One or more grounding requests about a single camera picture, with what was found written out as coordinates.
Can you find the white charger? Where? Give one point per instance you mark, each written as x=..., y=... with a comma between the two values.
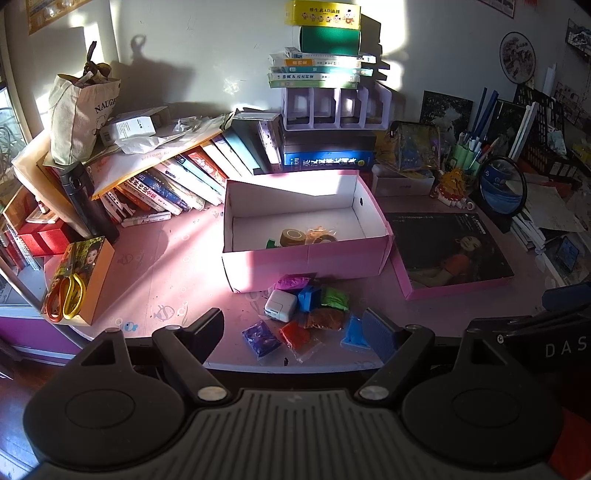
x=279, y=305

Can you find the white rod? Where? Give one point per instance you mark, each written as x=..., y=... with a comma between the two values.
x=524, y=129

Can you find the row of leaning books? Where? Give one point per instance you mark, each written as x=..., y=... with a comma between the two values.
x=184, y=180

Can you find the black mesh rack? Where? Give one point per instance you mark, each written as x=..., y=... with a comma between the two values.
x=545, y=120

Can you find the white marker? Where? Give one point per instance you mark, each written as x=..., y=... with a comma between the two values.
x=145, y=220

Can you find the round black framed mirror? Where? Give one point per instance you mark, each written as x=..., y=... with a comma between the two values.
x=502, y=187

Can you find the dark picture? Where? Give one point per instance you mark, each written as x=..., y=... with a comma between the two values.
x=445, y=110

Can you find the purple desk organizer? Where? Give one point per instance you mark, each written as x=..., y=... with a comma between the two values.
x=334, y=108

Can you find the white plastic bag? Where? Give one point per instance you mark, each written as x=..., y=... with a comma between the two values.
x=141, y=144

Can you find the green pen holder with pens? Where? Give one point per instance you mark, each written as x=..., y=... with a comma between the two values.
x=466, y=154

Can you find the flat white box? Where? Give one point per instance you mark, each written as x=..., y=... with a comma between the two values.
x=401, y=182

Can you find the brown tape roll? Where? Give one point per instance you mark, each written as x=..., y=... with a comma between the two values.
x=292, y=237

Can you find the green clay packet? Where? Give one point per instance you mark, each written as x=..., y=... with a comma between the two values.
x=335, y=298

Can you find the red bordered wall poster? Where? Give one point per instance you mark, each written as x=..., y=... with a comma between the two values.
x=501, y=5

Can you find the pink cardboard box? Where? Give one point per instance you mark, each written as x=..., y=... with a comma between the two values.
x=295, y=267

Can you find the magenta clay packet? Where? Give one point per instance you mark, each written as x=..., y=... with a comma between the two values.
x=293, y=281

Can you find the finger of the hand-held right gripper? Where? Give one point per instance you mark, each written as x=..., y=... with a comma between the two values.
x=568, y=297
x=545, y=323

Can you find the large orange envelope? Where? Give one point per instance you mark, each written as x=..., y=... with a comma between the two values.
x=124, y=168

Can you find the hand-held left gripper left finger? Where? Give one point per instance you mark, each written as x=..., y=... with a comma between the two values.
x=211, y=321

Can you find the blue tubes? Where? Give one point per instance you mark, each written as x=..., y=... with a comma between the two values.
x=485, y=110

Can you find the clear pouch with yellow print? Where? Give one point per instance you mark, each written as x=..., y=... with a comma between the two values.
x=411, y=147

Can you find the round wall plate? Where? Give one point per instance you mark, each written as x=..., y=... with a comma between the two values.
x=518, y=56

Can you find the stack of books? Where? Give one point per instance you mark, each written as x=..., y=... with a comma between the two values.
x=318, y=69

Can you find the small box with portrait print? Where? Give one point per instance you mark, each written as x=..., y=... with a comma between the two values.
x=94, y=277

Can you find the box lid with portrait print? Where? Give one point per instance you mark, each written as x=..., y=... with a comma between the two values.
x=455, y=251

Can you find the black box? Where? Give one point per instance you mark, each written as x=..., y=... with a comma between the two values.
x=328, y=141

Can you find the brown clay packet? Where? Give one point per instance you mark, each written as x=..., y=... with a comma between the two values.
x=324, y=318

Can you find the pile of papers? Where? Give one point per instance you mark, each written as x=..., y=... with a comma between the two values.
x=549, y=207

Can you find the dark purple clay packet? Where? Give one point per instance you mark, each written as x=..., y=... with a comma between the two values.
x=260, y=338

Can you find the yellow toy figure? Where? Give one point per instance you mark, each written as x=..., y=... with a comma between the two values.
x=455, y=187

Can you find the red box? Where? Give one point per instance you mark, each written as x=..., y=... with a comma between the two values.
x=44, y=237

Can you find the red clay packet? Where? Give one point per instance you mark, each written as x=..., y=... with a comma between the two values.
x=296, y=338

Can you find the purple patterned case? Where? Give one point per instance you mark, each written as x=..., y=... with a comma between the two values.
x=270, y=141

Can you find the beige canvas tote bag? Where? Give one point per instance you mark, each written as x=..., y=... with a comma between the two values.
x=81, y=120

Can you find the small tablet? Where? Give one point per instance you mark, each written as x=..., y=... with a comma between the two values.
x=568, y=254

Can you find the small green item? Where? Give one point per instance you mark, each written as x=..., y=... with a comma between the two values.
x=271, y=242

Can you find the thick blue book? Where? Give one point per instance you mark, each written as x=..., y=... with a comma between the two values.
x=330, y=160

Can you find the pink desktop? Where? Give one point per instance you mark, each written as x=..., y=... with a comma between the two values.
x=184, y=263

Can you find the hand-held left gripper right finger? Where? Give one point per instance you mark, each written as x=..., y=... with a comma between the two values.
x=376, y=333

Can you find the clear tape roll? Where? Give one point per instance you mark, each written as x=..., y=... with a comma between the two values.
x=322, y=235

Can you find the light blue clay packet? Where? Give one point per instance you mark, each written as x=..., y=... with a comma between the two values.
x=353, y=333

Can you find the clear plastic packaging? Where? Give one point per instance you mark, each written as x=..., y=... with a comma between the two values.
x=196, y=125

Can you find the black thermos bottle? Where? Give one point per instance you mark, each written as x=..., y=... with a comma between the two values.
x=85, y=198

